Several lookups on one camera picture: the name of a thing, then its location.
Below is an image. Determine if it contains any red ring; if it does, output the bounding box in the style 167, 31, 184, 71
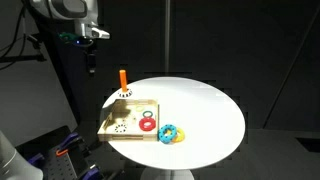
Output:
138, 117, 157, 132

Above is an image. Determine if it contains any white round table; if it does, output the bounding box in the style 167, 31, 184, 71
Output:
102, 77, 245, 180

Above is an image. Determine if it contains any black white striped ring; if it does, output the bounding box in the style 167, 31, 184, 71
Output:
114, 123, 128, 134

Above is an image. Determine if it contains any blue dotted ring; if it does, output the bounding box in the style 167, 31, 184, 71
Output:
157, 123, 178, 145

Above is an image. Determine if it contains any orange peg on striped base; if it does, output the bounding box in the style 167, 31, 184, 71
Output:
119, 69, 132, 98

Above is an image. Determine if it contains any wooden tray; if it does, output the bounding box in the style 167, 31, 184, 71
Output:
97, 99, 159, 141

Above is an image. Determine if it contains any grey vertical pole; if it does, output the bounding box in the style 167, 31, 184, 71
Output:
164, 0, 171, 76

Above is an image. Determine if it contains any black perforated board with clamps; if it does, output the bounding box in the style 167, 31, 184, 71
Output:
17, 126, 103, 180

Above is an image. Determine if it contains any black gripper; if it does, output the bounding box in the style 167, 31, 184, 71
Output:
59, 32, 96, 74

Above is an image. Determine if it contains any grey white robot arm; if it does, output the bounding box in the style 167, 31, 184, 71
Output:
28, 0, 111, 74

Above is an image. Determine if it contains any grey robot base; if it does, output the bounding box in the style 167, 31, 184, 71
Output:
0, 131, 44, 180

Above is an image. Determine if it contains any yellow orange ring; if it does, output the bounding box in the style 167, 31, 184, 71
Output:
171, 127, 186, 144

